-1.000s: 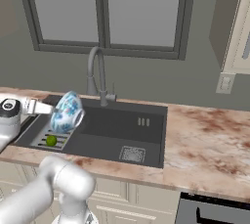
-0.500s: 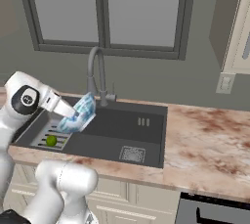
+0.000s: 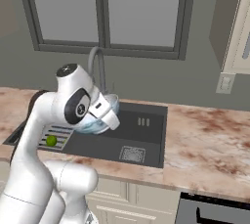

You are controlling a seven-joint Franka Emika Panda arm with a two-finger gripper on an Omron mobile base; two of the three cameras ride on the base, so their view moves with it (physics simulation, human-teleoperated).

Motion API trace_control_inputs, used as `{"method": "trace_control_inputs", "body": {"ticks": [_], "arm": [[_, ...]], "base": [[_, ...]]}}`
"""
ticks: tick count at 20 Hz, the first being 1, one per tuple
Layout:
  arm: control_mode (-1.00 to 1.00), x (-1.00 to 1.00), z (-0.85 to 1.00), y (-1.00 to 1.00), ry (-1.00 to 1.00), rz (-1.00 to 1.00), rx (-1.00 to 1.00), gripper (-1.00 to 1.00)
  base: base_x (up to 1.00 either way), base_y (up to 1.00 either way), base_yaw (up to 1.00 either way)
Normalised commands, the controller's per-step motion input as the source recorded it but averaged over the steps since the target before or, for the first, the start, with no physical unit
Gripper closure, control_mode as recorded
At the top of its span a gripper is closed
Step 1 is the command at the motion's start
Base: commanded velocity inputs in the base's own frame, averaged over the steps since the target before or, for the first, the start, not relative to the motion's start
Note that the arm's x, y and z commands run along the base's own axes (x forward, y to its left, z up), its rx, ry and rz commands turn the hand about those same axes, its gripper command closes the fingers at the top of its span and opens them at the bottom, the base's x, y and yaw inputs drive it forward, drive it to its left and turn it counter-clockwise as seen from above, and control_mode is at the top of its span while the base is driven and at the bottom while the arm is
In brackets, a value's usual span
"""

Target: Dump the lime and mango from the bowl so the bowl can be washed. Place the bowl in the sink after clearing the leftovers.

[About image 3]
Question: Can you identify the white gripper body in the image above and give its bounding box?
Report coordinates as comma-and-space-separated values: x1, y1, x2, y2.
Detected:
97, 98, 121, 131

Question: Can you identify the clear glass bowl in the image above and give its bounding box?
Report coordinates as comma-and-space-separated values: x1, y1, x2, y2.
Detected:
74, 93, 121, 136

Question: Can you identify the dark grey sink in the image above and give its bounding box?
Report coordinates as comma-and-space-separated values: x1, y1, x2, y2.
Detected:
2, 98, 169, 169

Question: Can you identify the grey slatted sink rack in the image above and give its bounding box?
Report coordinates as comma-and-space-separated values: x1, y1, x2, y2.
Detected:
36, 123, 75, 153

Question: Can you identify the green lime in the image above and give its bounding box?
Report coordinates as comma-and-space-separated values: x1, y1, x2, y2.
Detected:
45, 135, 59, 148

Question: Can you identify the grey curved tap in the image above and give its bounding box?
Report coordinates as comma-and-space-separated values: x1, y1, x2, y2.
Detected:
87, 46, 108, 94

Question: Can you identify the cream base cupboard run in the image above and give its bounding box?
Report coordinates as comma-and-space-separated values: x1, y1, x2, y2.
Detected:
85, 175, 181, 224

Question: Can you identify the grey framed window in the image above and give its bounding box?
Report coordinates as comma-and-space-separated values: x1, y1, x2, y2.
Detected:
16, 0, 198, 62

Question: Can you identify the grey dishwasher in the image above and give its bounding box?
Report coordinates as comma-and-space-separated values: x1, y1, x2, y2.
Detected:
174, 191, 250, 224

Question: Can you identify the white wall socket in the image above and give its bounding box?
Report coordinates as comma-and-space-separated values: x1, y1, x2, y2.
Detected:
215, 72, 236, 95

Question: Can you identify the black dishwasher handle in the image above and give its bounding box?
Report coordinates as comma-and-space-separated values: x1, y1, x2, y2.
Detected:
195, 206, 250, 224

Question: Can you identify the grey cupboard handle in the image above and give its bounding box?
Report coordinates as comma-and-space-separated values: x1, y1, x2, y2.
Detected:
241, 34, 250, 61

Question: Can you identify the cream wall cupboard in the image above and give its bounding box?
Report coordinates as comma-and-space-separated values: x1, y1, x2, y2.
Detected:
209, 0, 250, 76

